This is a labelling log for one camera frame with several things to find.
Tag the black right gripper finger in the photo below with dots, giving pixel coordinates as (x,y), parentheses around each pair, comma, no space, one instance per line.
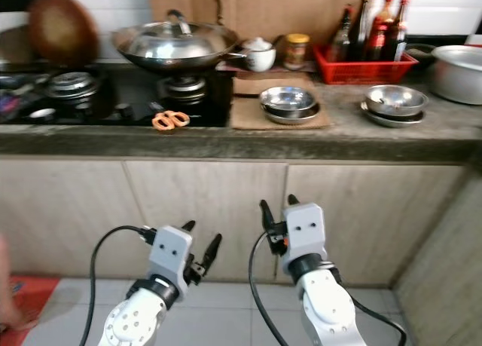
(267,218)
(293,200)

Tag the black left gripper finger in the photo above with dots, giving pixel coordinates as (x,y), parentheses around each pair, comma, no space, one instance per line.
(188,226)
(212,253)

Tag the light wood cabinet door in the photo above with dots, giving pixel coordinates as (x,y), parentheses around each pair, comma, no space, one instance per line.
(392,218)
(444,286)
(233,195)
(60,210)

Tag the steel rimmed plate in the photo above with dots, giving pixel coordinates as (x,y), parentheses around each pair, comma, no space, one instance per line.
(390,122)
(294,120)

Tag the steel bowl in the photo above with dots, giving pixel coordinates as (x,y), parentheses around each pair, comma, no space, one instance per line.
(288,99)
(397,99)

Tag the steel stove burner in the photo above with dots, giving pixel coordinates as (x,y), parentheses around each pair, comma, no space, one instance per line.
(71,84)
(184,90)

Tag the black gas stove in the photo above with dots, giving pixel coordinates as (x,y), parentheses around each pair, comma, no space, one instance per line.
(128,93)

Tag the white ceramic lidded pot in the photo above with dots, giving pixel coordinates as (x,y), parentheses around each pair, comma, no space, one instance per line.
(260,57)

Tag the glass jar yellow lid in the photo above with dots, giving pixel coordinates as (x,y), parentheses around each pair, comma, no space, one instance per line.
(296,53)

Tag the red plastic basket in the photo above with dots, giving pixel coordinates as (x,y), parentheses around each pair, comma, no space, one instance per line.
(365,71)

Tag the red floor mat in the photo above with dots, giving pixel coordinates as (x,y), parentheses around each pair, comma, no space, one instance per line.
(38,301)

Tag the steel wok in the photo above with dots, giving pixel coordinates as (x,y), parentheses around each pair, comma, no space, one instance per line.
(181,65)

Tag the short dark sauce bottle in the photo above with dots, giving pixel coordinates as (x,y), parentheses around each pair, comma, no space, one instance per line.
(342,41)

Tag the person bare leg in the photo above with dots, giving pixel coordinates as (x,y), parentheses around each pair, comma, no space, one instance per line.
(5,286)

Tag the steel wok lid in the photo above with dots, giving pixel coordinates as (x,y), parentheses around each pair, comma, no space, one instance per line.
(173,43)

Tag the tall dark bottle red cap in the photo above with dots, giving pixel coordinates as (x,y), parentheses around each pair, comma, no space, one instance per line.
(399,33)
(361,26)

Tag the amber sauce bottle red cap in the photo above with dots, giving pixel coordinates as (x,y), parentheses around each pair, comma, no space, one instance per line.
(381,33)

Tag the brown cardboard sheet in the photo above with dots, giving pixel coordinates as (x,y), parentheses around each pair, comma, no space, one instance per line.
(286,7)
(181,1)

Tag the black frying pan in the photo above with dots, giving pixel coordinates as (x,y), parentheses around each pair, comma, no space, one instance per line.
(420,52)

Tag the blue purple packet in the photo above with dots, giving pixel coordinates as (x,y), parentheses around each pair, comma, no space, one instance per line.
(11,106)

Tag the large aluminium pot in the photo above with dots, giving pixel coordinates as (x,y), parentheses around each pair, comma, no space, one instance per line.
(456,75)

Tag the round wooden chopping board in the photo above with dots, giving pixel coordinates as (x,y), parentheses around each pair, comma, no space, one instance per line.
(62,29)

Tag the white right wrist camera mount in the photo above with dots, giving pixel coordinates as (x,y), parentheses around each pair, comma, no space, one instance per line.
(303,233)

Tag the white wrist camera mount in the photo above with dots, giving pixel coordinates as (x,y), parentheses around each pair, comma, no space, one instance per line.
(169,254)
(303,233)

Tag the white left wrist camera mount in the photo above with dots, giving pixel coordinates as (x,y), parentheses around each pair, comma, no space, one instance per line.
(169,254)

